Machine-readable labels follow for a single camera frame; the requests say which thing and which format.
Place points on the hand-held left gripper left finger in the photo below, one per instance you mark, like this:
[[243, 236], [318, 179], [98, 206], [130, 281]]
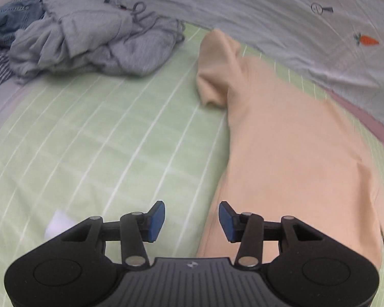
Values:
[[155, 222]]

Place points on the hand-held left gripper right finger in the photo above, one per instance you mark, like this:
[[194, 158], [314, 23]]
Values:
[[227, 222]]

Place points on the beige garment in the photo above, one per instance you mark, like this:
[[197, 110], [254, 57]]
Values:
[[291, 140]]

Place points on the small white label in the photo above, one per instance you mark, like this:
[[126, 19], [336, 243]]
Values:
[[60, 225]]

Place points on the green striped bed sheet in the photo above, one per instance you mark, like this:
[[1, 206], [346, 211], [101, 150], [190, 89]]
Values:
[[99, 134]]

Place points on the mauve cloth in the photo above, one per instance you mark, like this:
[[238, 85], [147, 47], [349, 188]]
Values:
[[371, 124]]

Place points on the grey garment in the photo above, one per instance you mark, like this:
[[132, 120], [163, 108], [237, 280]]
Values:
[[92, 38]]

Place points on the grey carrot-print bedsheet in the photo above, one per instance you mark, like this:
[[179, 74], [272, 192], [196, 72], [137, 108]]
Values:
[[259, 9]]

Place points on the blue denim jeans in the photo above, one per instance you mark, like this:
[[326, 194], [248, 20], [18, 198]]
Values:
[[9, 16]]

